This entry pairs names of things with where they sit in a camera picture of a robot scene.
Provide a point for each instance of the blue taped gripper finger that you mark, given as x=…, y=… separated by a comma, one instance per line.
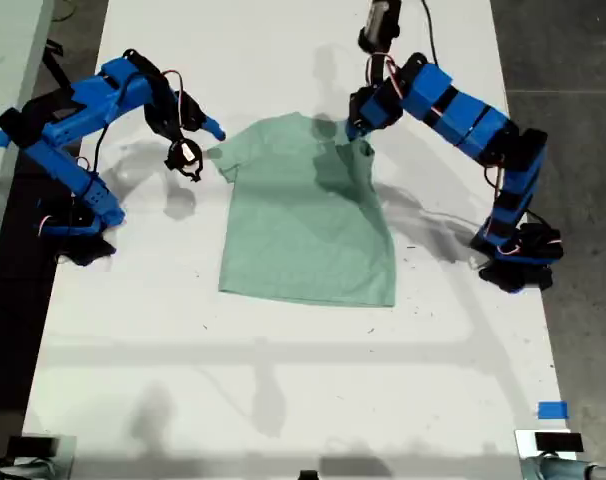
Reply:
x=351, y=132
x=364, y=133

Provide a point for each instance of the blue taped gripper long finger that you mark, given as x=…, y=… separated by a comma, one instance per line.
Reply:
x=213, y=127

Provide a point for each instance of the pale green T-shirt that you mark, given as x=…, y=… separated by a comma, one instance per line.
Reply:
x=293, y=240

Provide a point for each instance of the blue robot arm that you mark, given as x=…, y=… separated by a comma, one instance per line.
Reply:
x=68, y=122
x=463, y=115

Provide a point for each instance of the black stand leg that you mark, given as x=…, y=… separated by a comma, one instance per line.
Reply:
x=55, y=65

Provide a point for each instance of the pale green side table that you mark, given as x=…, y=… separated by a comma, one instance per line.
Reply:
x=8, y=60

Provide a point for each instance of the short blue tape strip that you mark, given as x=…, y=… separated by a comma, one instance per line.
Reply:
x=553, y=410

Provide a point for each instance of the small black object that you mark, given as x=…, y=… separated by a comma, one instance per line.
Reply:
x=308, y=475

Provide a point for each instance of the small black box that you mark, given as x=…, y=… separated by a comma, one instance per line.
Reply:
x=558, y=442
x=32, y=446

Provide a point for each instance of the pale blue grey object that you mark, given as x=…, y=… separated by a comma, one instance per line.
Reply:
x=23, y=470
x=563, y=469

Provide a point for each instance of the black camera stalk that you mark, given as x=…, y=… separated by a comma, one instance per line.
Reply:
x=377, y=67
x=169, y=132

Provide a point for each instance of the black camera box white label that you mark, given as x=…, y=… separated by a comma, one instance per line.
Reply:
x=183, y=155

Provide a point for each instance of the grey black camera box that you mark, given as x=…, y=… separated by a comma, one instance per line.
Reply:
x=380, y=22

